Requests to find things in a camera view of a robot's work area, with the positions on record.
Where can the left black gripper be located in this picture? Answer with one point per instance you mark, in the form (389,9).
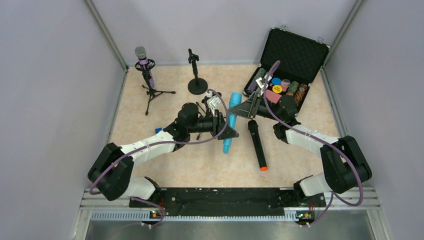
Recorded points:
(218,124)

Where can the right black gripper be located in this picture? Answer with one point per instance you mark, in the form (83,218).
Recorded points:
(253,106)

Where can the light blue microphone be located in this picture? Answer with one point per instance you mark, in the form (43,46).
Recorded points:
(235,99)

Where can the black microphone orange end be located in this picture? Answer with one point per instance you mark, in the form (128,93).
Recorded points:
(257,144)

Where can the black tripod clip stand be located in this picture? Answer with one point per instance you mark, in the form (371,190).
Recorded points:
(200,109)

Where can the black round-base mic stand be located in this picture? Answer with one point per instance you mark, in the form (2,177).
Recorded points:
(197,85)

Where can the tripod stand with shock mount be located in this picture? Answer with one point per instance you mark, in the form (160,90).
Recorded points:
(153,93)

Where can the purple glitter microphone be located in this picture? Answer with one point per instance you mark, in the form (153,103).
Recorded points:
(145,65)

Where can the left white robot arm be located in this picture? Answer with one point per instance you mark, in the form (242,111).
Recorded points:
(112,172)

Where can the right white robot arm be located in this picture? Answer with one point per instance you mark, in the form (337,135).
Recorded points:
(344,164)

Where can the yellow and blue toy block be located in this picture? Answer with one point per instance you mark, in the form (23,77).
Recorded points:
(157,130)

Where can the black poker chip case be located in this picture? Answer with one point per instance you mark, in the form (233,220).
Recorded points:
(300,60)

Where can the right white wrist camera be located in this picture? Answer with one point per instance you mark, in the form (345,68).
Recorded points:
(262,84)

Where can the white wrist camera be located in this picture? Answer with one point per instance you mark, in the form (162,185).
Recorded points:
(262,84)
(213,100)

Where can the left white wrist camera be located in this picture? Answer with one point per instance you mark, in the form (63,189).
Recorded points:
(213,100)

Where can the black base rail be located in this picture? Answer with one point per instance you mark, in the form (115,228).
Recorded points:
(179,204)

